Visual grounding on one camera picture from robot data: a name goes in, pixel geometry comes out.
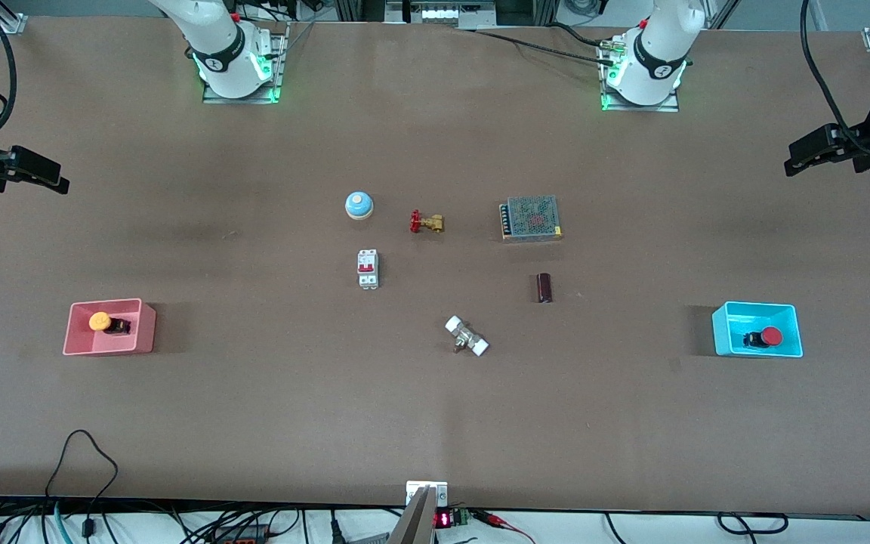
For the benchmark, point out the pink plastic bin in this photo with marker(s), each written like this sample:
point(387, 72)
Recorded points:
point(76, 336)

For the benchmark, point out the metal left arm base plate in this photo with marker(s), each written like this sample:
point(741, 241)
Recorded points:
point(640, 108)

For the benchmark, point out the metal fitting white caps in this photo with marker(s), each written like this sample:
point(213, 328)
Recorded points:
point(467, 337)

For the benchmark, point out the yellow mushroom push button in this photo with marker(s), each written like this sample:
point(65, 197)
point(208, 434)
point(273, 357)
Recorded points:
point(100, 322)

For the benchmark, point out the metal mesh power supply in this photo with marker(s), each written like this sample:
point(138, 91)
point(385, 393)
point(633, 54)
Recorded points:
point(533, 217)

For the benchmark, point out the red LED display module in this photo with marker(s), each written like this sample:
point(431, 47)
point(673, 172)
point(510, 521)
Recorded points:
point(442, 519)

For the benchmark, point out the blue call bell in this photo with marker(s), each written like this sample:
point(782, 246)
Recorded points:
point(359, 205)

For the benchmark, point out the white power strip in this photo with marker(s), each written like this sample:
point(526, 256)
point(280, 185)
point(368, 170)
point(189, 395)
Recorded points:
point(442, 13)

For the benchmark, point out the dark brown capacitor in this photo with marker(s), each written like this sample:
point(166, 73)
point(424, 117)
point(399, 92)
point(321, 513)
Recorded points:
point(544, 288)

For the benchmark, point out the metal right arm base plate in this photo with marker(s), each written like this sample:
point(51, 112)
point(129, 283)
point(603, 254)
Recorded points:
point(281, 60)

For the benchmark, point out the red mushroom push button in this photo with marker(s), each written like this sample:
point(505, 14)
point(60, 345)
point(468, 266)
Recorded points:
point(770, 337)

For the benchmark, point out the cyan plastic bin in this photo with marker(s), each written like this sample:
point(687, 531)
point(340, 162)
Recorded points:
point(729, 332)

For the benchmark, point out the red clip lead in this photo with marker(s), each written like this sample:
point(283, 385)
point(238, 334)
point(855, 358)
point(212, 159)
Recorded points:
point(499, 520)

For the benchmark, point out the black box red buttons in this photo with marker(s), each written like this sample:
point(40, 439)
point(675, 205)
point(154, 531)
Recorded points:
point(242, 535)

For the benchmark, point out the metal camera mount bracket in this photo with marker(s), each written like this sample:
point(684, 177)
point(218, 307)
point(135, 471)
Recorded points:
point(414, 491)

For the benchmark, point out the white circuit breaker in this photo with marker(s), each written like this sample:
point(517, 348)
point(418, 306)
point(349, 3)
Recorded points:
point(368, 269)

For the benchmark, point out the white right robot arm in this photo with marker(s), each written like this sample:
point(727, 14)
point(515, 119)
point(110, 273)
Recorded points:
point(223, 45)

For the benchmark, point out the grey camera pole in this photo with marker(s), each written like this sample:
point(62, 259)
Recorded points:
point(414, 525)

